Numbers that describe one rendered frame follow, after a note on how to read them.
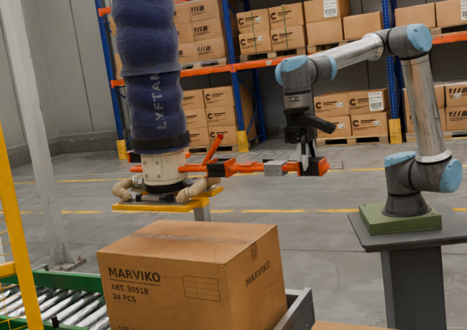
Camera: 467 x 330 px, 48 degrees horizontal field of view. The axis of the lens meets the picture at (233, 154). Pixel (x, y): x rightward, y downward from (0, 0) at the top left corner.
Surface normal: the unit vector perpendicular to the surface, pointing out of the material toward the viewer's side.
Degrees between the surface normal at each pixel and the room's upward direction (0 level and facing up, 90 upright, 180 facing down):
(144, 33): 76
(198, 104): 91
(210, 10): 91
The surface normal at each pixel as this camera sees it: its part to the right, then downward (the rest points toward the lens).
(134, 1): -0.04, -0.10
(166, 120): 0.38, -0.15
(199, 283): -0.50, 0.21
